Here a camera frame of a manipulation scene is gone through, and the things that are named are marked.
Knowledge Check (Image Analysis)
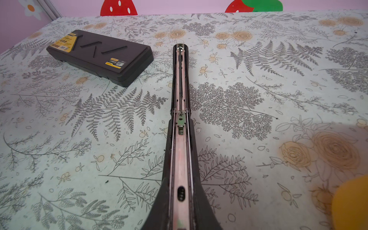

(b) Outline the black stapler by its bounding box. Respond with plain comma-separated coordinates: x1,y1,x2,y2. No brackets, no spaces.
142,44,221,230

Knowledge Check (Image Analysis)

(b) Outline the black tool case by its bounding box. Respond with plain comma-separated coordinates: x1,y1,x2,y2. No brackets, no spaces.
47,30,154,88

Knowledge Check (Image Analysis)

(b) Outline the yellow plastic tray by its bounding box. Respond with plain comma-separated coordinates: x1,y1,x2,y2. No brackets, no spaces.
332,175,368,230

